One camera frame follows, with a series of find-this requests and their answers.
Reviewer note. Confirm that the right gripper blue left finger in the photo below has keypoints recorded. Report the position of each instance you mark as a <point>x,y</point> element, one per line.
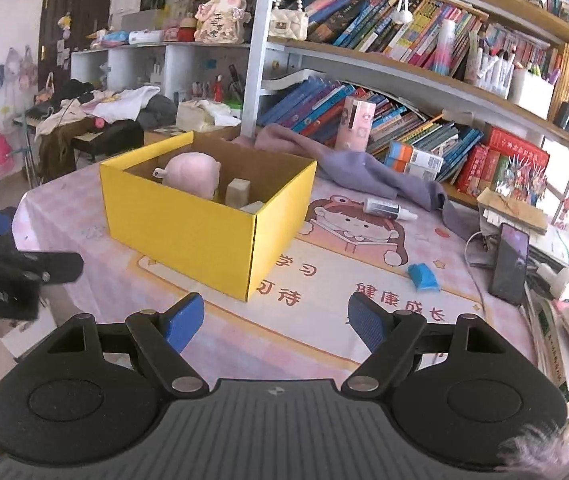
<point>159,339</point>

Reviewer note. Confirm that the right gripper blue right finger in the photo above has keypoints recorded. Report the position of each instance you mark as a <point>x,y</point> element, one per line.
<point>391,338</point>

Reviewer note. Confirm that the blue packet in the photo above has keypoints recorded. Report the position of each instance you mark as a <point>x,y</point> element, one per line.
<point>423,278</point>

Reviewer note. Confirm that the white spray bottle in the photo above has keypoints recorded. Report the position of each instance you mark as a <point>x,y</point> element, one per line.
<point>387,209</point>

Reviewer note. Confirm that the pink plush toy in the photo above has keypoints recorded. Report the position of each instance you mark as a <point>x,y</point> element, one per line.
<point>193,173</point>

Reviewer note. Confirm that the white foam block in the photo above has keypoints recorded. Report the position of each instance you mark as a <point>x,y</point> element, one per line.
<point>253,208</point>

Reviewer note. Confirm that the pink cartoon tablecloth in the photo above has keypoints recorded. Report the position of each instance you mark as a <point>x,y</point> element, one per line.
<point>295,325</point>

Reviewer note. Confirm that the black smartphone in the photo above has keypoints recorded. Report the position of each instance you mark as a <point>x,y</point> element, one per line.
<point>510,268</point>

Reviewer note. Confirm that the yellow cardboard box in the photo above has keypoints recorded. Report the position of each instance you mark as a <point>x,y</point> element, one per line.
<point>218,246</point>

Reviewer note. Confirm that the small beige block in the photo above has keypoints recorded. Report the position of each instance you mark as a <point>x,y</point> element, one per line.
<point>238,193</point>

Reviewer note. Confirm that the red dictionary book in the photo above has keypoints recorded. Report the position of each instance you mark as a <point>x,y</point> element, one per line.
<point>469,178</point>

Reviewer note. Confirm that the brown paper envelope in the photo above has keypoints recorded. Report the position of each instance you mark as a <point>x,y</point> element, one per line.
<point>514,210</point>

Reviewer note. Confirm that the purple cloth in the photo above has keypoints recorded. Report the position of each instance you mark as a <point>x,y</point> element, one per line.
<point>361,172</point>

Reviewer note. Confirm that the orange blue white box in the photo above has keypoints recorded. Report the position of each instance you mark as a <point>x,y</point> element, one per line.
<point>404,158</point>

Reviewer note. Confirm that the pink rectangular container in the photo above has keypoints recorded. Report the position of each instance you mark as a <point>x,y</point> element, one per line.
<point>355,125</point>

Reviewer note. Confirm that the white quilted handbag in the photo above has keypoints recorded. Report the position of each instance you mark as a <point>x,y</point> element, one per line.
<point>288,20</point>

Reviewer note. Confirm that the white bookshelf frame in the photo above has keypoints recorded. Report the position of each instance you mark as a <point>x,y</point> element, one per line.
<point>429,91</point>

